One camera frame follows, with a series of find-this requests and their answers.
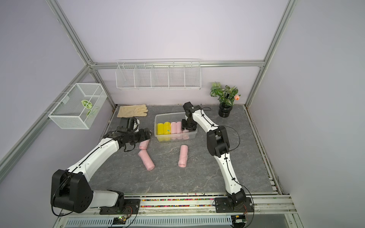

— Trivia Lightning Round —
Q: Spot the pink roll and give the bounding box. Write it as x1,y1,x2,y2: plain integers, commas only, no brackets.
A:
176,121,183,139
139,139,150,150
171,122,176,140
178,145,188,168
182,129,190,140
138,150,155,171

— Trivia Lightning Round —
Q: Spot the clear plastic storage box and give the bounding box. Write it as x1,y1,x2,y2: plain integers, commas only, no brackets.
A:
154,112,198,142

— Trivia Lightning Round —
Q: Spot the yellow trash bag roll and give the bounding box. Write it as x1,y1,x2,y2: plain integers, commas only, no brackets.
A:
163,122,171,141
157,123,164,142

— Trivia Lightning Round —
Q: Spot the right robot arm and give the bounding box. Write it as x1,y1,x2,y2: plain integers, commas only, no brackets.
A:
182,102,254,211

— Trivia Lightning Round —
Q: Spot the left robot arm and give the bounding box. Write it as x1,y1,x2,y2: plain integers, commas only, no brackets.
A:
50,117,152,214

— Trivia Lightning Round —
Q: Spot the beige cloth glove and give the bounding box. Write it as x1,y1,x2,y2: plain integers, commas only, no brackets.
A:
117,104,148,118

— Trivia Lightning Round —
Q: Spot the potted green plant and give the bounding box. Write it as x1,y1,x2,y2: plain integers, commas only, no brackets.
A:
210,82,240,118

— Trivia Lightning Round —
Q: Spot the green leaf in basket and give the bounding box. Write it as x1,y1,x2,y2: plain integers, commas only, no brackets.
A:
81,100,93,109

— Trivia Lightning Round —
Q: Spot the white mesh basket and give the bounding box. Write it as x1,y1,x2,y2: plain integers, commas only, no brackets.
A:
48,83,107,130

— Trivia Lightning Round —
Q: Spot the white wire wall shelf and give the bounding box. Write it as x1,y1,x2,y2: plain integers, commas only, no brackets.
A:
116,59,202,90

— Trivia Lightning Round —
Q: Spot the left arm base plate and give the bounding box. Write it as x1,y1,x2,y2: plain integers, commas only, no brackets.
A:
99,199,141,215

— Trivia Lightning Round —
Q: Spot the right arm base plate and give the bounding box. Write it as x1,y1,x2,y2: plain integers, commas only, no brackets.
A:
213,197,254,214

